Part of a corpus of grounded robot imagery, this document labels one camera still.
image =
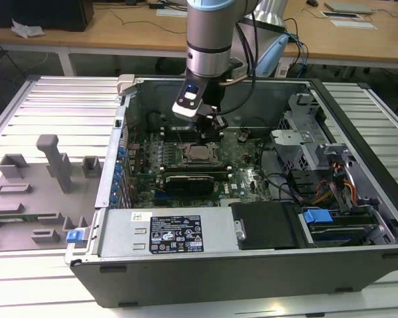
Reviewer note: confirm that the pale blue teach pendant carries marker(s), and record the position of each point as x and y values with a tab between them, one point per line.
272	56

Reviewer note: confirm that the silver power supply with label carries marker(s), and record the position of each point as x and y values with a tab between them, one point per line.
126	232

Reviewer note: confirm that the black and silver PC case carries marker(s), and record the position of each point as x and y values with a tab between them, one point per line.
219	281

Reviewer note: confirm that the wooden desk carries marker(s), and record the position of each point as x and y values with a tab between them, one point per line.
119	36

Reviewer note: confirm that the CPU socket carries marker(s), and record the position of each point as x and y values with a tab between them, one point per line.
184	159

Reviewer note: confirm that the silver laptop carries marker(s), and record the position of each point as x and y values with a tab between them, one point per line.
348	7

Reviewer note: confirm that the crumpled white paper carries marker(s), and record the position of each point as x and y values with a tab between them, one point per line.
28	28

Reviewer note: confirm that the black computer box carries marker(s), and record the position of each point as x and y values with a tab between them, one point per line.
36	13

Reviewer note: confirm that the dark RAM stick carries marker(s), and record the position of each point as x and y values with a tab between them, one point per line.
199	171

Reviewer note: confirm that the green RAM stick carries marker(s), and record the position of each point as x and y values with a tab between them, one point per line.
16	218

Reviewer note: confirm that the silver topped CPU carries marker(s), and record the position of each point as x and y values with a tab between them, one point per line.
200	152

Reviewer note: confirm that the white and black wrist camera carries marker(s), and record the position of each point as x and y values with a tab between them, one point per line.
187	96

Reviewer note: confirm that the silver perforated drive cage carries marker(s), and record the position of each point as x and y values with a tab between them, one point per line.
292	139

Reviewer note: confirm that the hard disk in blue carrier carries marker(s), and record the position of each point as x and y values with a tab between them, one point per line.
313	217

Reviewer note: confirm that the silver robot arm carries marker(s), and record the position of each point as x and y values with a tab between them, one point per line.
209	33

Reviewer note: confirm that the white flat panel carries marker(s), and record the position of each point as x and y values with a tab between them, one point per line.
353	24

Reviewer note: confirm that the grey parts rack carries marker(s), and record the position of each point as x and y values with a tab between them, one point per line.
36	198

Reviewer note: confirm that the blue plastic tab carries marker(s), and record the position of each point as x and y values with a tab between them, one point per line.
73	236

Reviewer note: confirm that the green motherboard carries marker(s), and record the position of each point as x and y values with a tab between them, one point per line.
245	172

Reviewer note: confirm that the black graphics card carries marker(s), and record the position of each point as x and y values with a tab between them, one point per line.
189	187

